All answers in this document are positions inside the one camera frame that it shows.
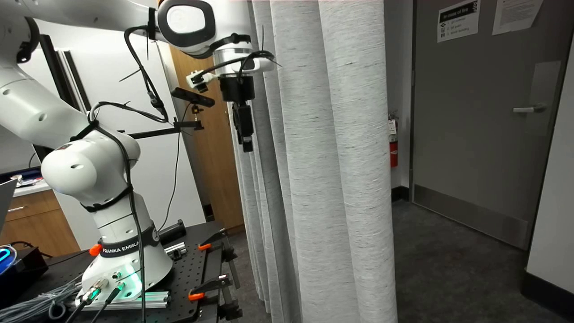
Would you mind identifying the silver door handle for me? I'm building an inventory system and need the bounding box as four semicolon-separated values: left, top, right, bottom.
511;103;548;116

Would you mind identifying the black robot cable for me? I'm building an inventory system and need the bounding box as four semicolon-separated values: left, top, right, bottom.
70;23;172;323

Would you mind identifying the grey cable bundle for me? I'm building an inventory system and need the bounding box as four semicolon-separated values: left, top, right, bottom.
0;277;86;323

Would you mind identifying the brown wooden door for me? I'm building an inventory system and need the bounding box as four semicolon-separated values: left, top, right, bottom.
168;44;245;233

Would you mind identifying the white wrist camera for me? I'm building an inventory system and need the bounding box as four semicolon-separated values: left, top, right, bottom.
184;66;222;93

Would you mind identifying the brown wooden cabinet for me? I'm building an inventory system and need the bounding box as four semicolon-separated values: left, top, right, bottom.
0;188;82;260

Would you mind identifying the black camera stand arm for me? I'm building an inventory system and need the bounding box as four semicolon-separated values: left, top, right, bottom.
127;118;206;139

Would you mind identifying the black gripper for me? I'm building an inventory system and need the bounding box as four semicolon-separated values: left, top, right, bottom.
218;73;256;152

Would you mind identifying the blue glowing device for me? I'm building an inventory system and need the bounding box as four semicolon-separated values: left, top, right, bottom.
0;245;19;276

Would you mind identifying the red fire extinguisher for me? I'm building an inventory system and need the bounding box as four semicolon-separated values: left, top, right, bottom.
387;114;400;170

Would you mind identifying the plain white paper sheet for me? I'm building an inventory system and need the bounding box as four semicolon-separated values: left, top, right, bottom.
489;0;545;35

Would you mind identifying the black cylindrical knob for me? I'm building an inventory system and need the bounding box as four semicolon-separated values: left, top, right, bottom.
156;218;188;243

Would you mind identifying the black box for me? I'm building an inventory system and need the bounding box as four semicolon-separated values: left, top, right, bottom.
0;243;52;304

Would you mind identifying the printed paper sign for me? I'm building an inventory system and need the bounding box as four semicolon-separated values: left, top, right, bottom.
435;0;482;44

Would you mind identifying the light grey curtain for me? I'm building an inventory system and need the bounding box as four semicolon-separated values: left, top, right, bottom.
224;0;400;323

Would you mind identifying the orange-handled black clamp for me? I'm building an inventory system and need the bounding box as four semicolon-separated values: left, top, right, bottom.
195;234;240;261
186;272;244;319

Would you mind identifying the black stereo camera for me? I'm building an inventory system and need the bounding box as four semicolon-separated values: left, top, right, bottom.
170;85;217;109

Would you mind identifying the grey door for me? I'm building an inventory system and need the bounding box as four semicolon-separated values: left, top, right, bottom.
409;0;574;251

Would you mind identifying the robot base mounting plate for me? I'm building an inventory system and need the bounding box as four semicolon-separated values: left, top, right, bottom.
79;285;170;312

